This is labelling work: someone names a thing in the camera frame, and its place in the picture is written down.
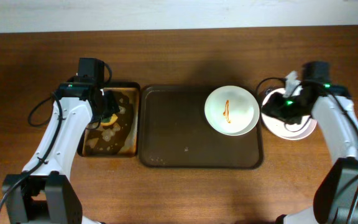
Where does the large brown serving tray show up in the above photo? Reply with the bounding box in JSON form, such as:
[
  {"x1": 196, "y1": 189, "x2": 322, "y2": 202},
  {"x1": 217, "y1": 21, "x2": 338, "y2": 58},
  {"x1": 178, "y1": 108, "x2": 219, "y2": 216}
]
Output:
[{"x1": 137, "y1": 85, "x2": 264, "y2": 169}]

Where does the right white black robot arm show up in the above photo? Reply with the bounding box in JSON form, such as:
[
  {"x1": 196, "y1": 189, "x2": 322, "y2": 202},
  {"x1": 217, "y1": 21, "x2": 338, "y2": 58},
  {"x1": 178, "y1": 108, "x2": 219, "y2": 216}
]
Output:
[{"x1": 260, "y1": 61, "x2": 358, "y2": 223}]

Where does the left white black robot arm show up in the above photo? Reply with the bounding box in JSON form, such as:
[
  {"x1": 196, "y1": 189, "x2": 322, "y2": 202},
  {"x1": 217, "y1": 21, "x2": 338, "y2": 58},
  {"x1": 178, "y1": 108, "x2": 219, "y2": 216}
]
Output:
[{"x1": 0, "y1": 58, "x2": 119, "y2": 223}]

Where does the small tray with soapy water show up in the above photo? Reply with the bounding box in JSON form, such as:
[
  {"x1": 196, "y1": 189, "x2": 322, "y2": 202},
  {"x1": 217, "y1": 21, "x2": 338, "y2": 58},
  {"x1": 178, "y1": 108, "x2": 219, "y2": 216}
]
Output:
[{"x1": 77, "y1": 82, "x2": 140, "y2": 157}]

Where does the yellow green sponge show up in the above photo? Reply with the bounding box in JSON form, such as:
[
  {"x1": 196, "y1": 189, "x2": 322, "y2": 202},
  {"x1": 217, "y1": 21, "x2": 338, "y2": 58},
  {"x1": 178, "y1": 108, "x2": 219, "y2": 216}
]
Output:
[{"x1": 101, "y1": 114, "x2": 118, "y2": 126}]

